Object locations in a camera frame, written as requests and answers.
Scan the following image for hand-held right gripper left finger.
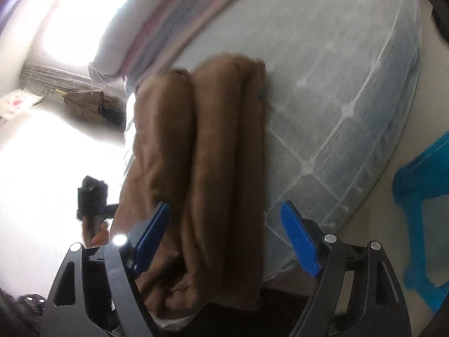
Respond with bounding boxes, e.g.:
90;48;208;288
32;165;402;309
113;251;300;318
38;202;171;337

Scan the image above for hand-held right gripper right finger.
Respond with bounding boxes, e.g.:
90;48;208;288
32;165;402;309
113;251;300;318
280;201;413;337

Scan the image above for brown coat with fur collar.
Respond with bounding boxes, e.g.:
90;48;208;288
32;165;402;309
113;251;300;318
114;53;271;318

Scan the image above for hanging dark clothes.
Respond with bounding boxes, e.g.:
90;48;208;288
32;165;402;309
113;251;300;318
100;93;126;127

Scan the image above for person's left hand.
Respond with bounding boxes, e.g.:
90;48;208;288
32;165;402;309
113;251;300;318
81;218;111;247

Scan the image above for hanging olive jacket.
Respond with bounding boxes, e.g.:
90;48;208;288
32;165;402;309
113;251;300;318
64;89;106;122

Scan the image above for grey striped curtain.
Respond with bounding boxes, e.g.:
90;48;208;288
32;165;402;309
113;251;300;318
20;62;103;92

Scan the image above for blue plastic stool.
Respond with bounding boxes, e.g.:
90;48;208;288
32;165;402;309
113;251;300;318
392;137;449;314

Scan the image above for bed with grey checked bedspread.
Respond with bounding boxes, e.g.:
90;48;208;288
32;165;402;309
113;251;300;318
123;0;421;288

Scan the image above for maroon folded quilt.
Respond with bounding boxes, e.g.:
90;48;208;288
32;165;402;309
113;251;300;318
121;0;225;78

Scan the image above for blue-grey folded quilt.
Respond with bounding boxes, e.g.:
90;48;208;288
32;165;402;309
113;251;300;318
140;0;262;78

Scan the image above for covered wall air conditioner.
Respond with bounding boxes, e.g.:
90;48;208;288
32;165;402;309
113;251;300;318
0;89;40;129

